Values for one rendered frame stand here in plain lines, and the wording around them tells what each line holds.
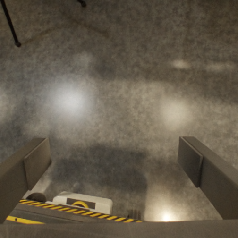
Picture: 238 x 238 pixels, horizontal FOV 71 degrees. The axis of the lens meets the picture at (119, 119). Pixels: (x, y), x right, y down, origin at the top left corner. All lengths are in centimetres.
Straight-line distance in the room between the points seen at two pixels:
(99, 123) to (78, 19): 67
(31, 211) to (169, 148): 64
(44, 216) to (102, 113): 53
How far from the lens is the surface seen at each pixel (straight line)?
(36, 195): 94
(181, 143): 16
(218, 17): 122
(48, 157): 17
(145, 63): 100
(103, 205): 81
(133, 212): 83
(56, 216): 67
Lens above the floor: 88
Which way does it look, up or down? 79 degrees down
